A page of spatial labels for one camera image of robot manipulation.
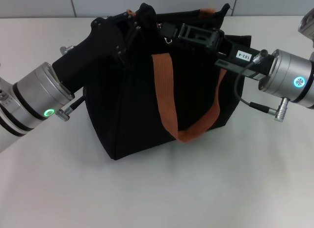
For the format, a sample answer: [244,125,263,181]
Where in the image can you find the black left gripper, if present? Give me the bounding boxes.
[51,2,224,93]

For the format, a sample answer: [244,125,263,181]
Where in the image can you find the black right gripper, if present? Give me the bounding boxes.
[213,30,275,82]

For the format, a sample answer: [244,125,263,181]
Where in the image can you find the black food bag orange handles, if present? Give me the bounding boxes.
[82,3,253,161]

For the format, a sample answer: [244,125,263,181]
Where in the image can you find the right gripper cable with plugs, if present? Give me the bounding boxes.
[233,53,290,123]

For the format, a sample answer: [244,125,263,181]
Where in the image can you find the gripper cable with plugs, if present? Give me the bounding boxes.
[233,53,290,123]
[55,45,86,122]

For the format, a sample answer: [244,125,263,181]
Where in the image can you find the left gripper cable with plugs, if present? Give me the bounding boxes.
[55,45,86,122]

